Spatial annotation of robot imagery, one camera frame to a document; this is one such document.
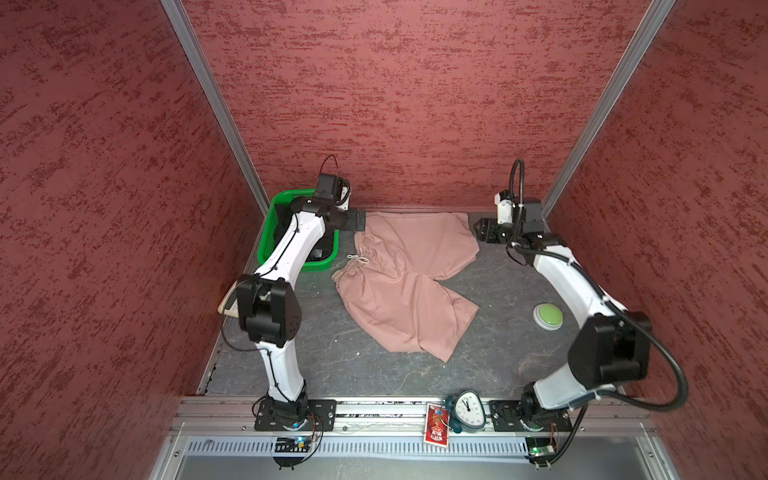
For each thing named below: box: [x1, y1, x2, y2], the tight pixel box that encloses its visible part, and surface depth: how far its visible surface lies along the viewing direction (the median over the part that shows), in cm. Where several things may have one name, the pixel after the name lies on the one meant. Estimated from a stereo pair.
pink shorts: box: [331, 212, 480, 362], surface depth 98 cm
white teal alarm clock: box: [445, 390, 487, 434], surface depth 73 cm
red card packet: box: [423, 402, 451, 448], surface depth 72 cm
